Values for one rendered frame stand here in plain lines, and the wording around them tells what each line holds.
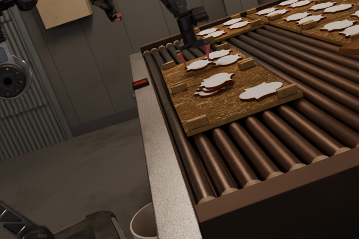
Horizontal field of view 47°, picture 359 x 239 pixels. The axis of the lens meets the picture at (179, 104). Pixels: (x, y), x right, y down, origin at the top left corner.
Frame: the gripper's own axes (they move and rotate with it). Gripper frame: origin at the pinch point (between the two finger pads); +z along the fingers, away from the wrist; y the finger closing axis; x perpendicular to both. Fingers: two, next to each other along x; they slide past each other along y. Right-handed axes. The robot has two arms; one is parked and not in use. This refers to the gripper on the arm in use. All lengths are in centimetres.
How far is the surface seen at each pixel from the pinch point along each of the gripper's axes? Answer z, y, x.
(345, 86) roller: 6, -33, 62
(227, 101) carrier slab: 3.4, -1.6, 49.0
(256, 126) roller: 5, -4, 69
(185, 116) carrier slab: 3, 12, 50
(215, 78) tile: 0.3, -2.0, 30.9
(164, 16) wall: 3, -2, -248
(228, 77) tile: 0.4, -6.1, 34.8
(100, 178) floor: 95, 90, -135
